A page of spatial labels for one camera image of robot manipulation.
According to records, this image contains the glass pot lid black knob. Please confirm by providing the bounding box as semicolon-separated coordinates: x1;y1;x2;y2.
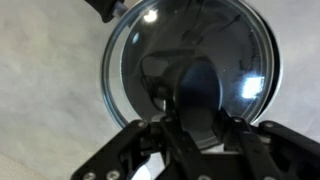
100;0;284;149

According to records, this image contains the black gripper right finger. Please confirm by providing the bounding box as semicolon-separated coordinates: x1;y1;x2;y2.
216;111;320;180

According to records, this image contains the black saucepan with handle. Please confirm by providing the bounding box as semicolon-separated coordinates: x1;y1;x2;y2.
83;0;282;114

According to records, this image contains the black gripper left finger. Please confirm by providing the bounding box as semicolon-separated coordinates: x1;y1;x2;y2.
71;118;214;180

